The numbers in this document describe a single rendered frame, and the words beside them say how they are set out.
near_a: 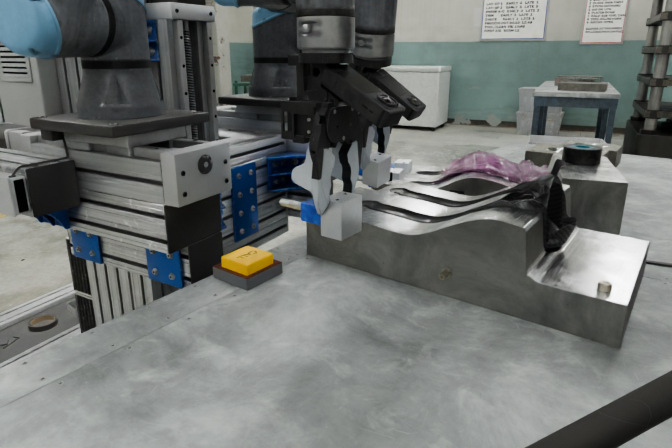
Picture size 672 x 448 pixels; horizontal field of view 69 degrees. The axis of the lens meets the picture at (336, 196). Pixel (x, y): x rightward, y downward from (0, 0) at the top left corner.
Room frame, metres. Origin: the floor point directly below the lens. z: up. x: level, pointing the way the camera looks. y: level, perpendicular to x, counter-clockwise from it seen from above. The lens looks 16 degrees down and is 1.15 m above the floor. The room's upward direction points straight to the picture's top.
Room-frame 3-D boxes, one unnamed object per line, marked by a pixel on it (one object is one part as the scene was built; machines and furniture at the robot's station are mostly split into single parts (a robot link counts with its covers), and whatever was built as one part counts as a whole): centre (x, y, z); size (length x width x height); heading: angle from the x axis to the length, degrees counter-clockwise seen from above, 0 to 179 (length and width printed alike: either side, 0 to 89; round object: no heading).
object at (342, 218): (0.68, 0.03, 0.93); 0.13 x 0.05 x 0.05; 54
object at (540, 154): (1.44, -0.69, 0.84); 0.20 x 0.15 x 0.07; 54
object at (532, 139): (4.15, -1.96, 0.32); 0.60 x 0.40 x 0.22; 69
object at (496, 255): (0.78, -0.23, 0.87); 0.50 x 0.26 x 0.14; 54
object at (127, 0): (0.92, 0.40, 1.20); 0.13 x 0.12 x 0.14; 163
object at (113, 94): (0.93, 0.40, 1.09); 0.15 x 0.15 x 0.10
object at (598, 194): (1.12, -0.37, 0.86); 0.50 x 0.26 x 0.11; 71
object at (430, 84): (8.00, -0.98, 0.47); 1.52 x 0.77 x 0.94; 65
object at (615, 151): (1.58, -0.83, 0.83); 0.17 x 0.13 x 0.06; 54
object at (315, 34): (0.67, 0.01, 1.17); 0.08 x 0.08 x 0.05
